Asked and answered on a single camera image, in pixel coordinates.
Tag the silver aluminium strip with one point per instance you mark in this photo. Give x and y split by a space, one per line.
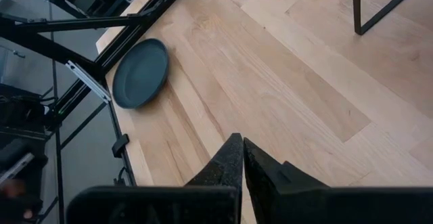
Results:
88 82

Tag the black table clamp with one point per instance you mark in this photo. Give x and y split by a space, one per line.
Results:
119 146

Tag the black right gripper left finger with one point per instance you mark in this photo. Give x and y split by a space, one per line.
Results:
216 203

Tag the black aluminium rig frame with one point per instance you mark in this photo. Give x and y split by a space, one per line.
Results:
84 23

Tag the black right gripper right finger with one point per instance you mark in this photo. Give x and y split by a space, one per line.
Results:
287 200

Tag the dark grey plate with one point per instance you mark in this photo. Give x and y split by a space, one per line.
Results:
140 73

